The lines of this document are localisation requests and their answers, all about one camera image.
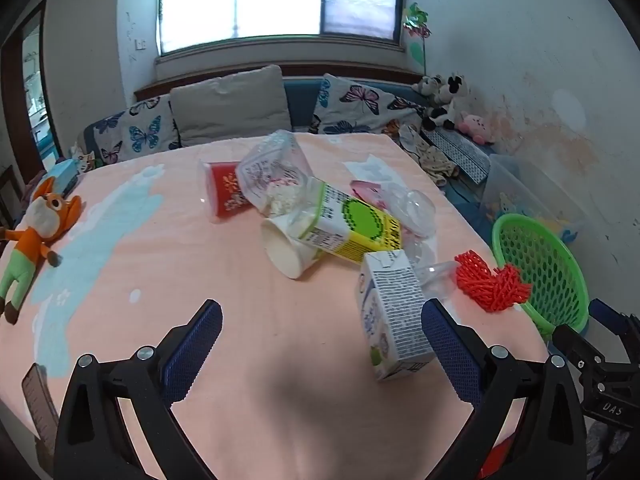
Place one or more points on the blue tissue box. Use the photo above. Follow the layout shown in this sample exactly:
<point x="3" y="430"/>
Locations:
<point x="65" y="175"/>

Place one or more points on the red plastic object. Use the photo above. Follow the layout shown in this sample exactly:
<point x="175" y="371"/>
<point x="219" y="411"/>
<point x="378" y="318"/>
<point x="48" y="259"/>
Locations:
<point x="497" y="457"/>

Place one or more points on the clear plastic dome container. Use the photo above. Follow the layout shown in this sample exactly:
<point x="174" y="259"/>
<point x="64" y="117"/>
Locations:
<point x="415" y="210"/>

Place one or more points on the white garment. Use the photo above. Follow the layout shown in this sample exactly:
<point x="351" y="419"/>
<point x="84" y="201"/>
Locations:
<point x="410" y="137"/>

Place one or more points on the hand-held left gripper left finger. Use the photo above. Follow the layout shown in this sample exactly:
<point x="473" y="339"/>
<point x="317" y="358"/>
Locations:
<point x="192" y="350"/>

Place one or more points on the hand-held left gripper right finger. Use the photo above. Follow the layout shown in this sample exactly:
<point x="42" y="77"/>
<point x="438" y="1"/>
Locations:
<point x="450" y="350"/>

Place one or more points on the window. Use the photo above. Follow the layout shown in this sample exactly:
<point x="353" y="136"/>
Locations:
<point x="240" y="0"/>

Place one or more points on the wooden door frame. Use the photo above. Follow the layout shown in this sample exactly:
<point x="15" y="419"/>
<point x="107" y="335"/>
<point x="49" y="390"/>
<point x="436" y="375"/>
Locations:
<point x="12" y="100"/>

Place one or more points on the black white cow plush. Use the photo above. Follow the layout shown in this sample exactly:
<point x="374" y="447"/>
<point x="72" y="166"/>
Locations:
<point x="450" y="97"/>

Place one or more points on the butterfly print pillow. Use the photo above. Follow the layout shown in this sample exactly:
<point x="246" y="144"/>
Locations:
<point x="355" y="105"/>
<point x="145" y="130"/>

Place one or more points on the pink snack packet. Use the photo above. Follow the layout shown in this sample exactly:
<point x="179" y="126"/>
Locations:
<point x="365" y="191"/>

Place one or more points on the white milk carton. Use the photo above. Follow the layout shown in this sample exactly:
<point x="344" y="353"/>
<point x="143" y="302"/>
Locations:
<point x="395" y="310"/>

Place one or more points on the clear bottle yellow green label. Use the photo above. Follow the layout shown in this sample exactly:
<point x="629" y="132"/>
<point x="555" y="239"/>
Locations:
<point x="360" y="230"/>

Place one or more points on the grey plush toy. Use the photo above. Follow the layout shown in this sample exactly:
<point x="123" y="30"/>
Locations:
<point x="427" y="85"/>

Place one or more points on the beige patterned garment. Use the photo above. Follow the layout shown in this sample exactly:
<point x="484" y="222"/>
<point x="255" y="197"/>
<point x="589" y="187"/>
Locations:
<point x="437" y="162"/>

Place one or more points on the blue white patterned cloth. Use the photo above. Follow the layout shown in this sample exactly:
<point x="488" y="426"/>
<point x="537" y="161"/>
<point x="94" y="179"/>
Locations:
<point x="462" y="155"/>

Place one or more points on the pink plush toy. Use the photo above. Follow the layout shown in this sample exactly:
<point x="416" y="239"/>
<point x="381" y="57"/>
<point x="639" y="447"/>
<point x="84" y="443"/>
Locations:
<point x="475" y="127"/>

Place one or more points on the brown wooden board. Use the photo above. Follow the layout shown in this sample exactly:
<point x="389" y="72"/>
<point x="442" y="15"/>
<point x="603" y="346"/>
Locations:
<point x="40" y="410"/>

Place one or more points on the colourful pinwheel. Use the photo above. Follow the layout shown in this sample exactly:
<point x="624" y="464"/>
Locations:
<point x="415" y="22"/>

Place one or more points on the red foam fruit net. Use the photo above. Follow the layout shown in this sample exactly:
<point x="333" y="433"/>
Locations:
<point x="487" y="285"/>

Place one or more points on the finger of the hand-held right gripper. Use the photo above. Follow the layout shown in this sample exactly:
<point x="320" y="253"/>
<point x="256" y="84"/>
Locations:
<point x="572" y="342"/>
<point x="605" y="311"/>

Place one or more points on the clear plastic bag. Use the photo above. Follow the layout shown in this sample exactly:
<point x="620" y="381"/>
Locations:
<point x="272" y="165"/>

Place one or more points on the clear plastic storage box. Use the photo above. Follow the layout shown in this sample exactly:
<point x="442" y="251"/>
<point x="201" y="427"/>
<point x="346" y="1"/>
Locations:
<point x="515" y="185"/>

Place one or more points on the clear plastic cup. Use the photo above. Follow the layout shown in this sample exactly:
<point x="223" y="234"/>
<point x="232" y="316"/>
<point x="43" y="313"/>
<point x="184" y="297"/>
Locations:
<point x="437" y="280"/>

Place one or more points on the peach blanket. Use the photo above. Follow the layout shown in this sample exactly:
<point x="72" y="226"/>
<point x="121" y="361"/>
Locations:
<point x="200" y="260"/>

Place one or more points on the white wall switch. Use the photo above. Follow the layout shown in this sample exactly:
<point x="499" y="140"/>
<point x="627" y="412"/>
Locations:
<point x="140" y="45"/>

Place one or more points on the white paper cup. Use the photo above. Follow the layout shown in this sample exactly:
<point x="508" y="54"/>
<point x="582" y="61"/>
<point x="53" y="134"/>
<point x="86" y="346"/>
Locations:
<point x="287" y="252"/>

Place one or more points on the beige pillow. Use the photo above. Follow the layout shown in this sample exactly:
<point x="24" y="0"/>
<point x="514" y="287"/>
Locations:
<point x="230" y="105"/>

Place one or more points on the green plastic basket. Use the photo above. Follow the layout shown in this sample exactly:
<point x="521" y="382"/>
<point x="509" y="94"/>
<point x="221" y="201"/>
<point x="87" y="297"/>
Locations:
<point x="550" y="270"/>

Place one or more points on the small white toy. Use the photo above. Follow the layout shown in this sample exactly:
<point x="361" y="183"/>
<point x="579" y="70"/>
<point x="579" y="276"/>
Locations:
<point x="84" y="157"/>

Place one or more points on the orange fox plush toy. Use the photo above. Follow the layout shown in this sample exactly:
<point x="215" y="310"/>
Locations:
<point x="30" y="245"/>

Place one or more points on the blue sofa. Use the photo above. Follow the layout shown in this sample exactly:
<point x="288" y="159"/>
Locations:
<point x="300" y="100"/>

